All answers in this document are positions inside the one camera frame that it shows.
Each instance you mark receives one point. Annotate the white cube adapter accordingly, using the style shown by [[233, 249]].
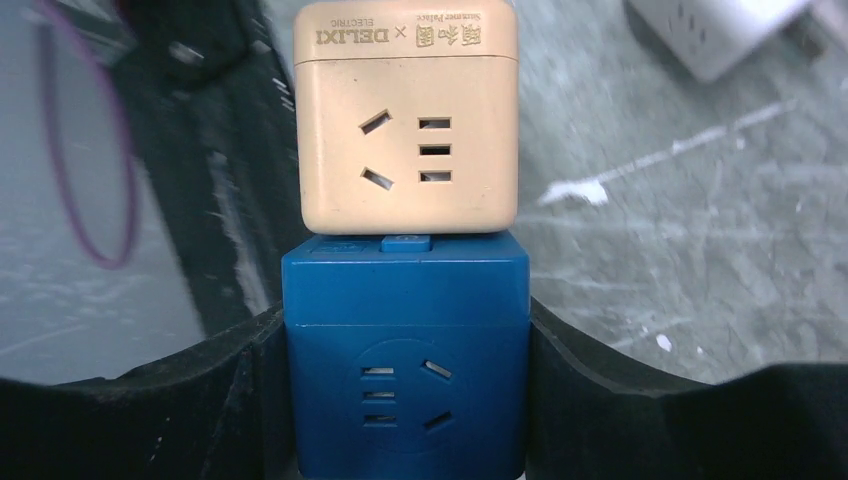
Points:
[[710, 37]]

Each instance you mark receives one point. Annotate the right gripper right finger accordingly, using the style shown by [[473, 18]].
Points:
[[595, 413]]

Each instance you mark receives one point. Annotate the blue cube adapter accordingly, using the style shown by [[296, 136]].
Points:
[[408, 356]]

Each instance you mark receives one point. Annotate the wooden beige cube adapter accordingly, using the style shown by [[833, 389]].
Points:
[[407, 116]]

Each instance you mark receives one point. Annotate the black base bar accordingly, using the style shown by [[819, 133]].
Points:
[[211, 112]]

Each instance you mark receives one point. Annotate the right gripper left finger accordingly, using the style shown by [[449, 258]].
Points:
[[218, 410]]

